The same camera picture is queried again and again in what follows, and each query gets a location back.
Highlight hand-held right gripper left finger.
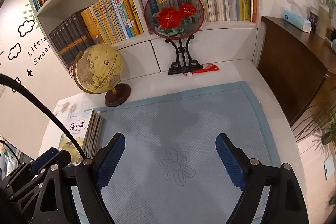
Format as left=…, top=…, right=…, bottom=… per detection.
left=29, top=133, right=126, bottom=224

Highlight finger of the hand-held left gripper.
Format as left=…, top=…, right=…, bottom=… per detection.
left=58, top=150, right=72, bottom=168
left=5, top=147, right=60, bottom=189

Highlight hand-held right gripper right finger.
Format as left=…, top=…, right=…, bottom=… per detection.
left=216, top=133, right=309, bottom=224

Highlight stack of sorted books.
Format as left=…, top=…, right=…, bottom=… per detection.
left=56, top=110, right=105, bottom=167

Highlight leaf print tablecloth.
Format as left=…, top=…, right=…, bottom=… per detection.
left=42, top=59, right=315, bottom=224

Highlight blue quilted mat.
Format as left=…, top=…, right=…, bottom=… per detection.
left=71, top=81, right=281, bottom=224

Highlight yellow globe on wooden base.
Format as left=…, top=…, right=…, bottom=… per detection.
left=73, top=45, right=131, bottom=107

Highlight red tassel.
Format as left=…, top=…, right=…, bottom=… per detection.
left=184, top=63, right=219, bottom=77

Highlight light blue flat object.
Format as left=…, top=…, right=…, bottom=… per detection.
left=324, top=156, right=336, bottom=182

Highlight potted floor plant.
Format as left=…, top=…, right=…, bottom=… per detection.
left=291, top=106, right=336, bottom=146

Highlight brown wooden cabinet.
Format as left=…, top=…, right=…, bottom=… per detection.
left=257, top=16, right=336, bottom=132

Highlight white bookshelf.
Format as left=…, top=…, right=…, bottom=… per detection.
left=25, top=0, right=263, bottom=75

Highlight light blue tissue box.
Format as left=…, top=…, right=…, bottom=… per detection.
left=282, top=0, right=312, bottom=33

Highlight embroidered round fan on stand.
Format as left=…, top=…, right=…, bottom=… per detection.
left=144, top=0, right=206, bottom=76

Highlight small dark box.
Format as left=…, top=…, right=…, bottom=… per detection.
left=308, top=11, right=319, bottom=30

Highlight black cloud wall decals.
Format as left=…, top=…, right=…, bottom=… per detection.
left=0, top=19, right=53, bottom=85

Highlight green tree wall decal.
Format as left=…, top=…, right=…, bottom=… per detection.
left=22, top=4, right=40, bottom=29

